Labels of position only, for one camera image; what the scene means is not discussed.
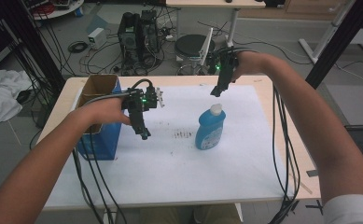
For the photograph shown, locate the left gripper black cable bundle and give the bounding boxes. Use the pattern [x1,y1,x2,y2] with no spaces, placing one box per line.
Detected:
[72,78,155,224]

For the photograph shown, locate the red cable coil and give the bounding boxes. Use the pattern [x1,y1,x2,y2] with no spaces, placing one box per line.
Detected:
[33,2,56,15]

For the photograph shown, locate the white table mat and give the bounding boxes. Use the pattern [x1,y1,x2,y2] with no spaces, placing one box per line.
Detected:
[45,84,295,210]

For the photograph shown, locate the person's left hand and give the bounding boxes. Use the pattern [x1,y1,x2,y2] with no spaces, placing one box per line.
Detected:
[76,96,133,127]

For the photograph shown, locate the black round stool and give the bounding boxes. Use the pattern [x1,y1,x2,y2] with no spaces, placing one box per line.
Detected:
[174,34,216,77]

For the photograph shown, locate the black tape cross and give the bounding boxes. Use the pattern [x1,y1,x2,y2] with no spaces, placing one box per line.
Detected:
[304,199,325,216]

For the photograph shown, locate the round white table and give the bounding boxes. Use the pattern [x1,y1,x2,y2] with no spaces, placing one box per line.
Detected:
[23,0,85,21]

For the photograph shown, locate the black frame post with base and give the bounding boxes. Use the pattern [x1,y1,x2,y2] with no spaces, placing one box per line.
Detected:
[304,0,363,90]

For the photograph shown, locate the grey floor mat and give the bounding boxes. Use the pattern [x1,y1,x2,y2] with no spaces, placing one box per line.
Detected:
[317,82,351,125]

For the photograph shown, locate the person's khaki pants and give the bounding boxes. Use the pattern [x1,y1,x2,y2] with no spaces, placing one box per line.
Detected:
[138,203,243,224]

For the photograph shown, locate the black frame post with cables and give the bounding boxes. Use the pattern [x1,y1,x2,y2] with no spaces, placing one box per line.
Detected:
[0,0,65,94]

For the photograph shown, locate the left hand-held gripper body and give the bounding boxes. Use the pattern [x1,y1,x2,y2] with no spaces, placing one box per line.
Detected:
[120,87,166,117]

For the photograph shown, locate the person's white sleeve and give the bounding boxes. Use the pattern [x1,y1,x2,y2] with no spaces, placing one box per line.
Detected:
[322,194,363,224]

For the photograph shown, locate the black coiled cable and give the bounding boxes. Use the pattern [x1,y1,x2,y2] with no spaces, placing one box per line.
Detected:
[67,40,90,54]

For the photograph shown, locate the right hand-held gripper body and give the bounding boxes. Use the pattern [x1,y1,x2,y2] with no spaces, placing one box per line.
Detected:
[201,27,241,78]

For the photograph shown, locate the blue bottle with white cap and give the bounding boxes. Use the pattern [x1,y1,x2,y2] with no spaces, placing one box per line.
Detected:
[194,103,227,151]

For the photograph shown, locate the black computer tower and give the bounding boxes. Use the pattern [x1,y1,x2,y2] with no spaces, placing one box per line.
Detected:
[140,9,161,63]
[118,11,142,75]

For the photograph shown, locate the white desk with wooden top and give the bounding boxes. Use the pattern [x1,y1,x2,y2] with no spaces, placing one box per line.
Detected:
[165,0,267,65]

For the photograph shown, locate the white cloth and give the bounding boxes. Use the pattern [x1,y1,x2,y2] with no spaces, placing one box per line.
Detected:
[0,67,34,125]

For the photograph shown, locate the blue cardboard box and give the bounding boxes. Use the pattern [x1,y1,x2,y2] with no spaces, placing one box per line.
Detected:
[76,74,123,161]

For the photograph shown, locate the small white device box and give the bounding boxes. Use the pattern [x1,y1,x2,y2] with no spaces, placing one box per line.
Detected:
[87,27,107,50]

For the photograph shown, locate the person's right hand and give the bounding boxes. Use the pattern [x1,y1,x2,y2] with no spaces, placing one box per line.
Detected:
[230,50,275,82]

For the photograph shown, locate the thin wooden stick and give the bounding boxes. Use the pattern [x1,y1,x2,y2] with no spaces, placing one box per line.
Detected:
[289,172,314,195]

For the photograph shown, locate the white desk leg frame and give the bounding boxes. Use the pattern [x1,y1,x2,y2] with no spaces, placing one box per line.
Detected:
[299,0,363,64]

